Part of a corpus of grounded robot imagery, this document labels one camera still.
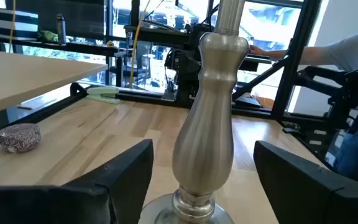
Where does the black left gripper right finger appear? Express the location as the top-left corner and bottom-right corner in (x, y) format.
(253, 140), (358, 224)

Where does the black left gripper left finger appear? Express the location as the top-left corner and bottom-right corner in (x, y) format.
(0, 139), (154, 224)

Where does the person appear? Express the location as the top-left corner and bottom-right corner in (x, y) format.
(249, 29), (358, 184)

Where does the tan wooden desk top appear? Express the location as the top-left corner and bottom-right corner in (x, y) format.
(0, 49), (109, 118)

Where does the brushed metal lamp base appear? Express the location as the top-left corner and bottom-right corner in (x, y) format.
(138, 0), (250, 224)

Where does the yellow cable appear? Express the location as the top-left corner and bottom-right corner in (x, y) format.
(128, 0), (152, 90)

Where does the green crumpled bag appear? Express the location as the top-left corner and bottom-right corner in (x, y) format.
(37, 30), (59, 44)

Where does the black metal table frame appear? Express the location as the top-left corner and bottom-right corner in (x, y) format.
(0, 0), (323, 153)

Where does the light green stapler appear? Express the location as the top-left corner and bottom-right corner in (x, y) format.
(85, 86), (121, 105)

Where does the dark water bottle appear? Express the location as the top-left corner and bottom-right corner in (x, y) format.
(56, 13), (67, 46)

